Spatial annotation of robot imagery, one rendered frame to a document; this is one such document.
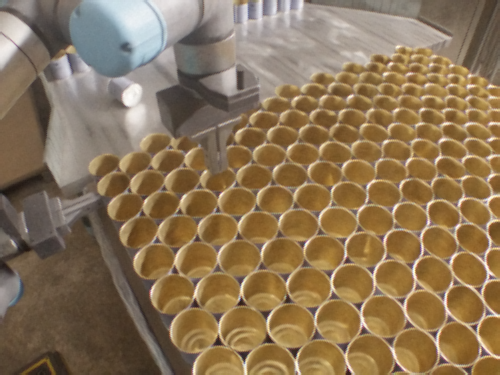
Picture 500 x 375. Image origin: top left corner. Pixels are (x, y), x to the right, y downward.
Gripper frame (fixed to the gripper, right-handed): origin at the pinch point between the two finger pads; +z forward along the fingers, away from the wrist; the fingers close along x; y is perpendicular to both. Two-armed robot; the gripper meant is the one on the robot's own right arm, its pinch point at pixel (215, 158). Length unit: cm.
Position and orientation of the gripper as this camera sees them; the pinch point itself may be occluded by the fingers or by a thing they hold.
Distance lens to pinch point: 56.9
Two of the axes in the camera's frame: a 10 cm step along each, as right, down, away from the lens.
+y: -5.4, -6.0, 5.8
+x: -8.4, 4.1, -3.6
